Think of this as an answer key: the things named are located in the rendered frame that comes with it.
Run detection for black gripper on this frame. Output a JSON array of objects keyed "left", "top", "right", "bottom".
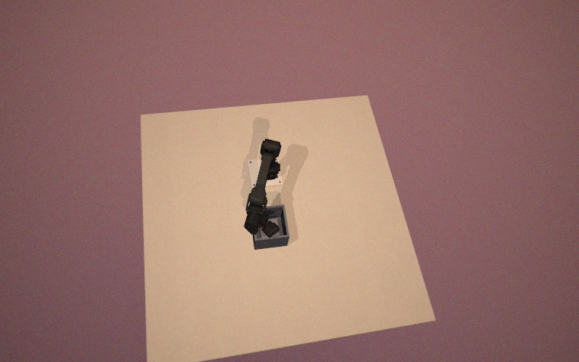
[{"left": 259, "top": 211, "right": 280, "bottom": 238}]

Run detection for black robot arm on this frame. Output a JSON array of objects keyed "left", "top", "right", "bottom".
[{"left": 244, "top": 139, "right": 281, "bottom": 234}]

